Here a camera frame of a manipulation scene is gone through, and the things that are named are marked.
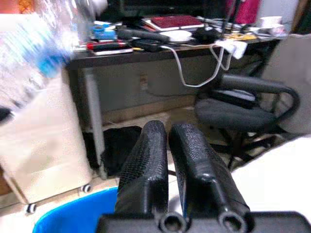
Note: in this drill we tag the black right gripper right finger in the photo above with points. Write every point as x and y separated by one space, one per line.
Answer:
201 174

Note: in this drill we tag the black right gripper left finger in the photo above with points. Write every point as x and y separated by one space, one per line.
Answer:
145 170

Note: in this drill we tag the clear plastic bottle blue label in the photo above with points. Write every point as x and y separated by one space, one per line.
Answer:
36 48

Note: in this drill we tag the black bag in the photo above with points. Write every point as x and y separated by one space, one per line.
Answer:
121 148

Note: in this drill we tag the black and white caster wheel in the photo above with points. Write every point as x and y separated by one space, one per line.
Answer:
30 208
86 188

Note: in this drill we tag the black office chair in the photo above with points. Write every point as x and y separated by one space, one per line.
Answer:
230 114

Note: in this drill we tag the white bedsheet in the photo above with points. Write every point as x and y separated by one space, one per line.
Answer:
272 184

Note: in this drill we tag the blue plastic bin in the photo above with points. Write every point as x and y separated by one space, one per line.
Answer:
80 213

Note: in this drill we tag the beige rolling cabinet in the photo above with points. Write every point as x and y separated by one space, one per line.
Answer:
48 145

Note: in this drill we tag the dark wooden desk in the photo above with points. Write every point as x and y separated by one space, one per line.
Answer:
145 55

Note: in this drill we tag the flat smartphone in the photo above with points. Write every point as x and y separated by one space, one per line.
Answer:
113 51

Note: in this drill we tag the black small device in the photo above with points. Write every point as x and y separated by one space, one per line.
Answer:
147 44

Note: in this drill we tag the red and black screwdriver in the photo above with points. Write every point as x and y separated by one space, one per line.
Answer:
104 45

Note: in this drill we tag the white power adapter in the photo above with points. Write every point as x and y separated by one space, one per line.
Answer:
236 47

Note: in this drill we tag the black tube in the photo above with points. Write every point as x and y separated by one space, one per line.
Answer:
141 34

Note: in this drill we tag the white round device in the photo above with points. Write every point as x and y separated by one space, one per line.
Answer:
177 36

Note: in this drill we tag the yellow flat item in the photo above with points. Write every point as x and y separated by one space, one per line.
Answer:
240 37

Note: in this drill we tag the blue small box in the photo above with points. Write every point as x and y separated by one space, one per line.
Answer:
103 32

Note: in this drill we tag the red keyboard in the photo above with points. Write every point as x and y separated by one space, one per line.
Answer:
175 22

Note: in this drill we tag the black monitor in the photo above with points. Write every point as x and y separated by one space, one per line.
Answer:
158 7

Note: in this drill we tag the white cup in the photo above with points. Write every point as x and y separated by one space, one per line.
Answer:
271 21

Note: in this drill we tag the pink cloth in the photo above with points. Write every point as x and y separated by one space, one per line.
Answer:
243 11

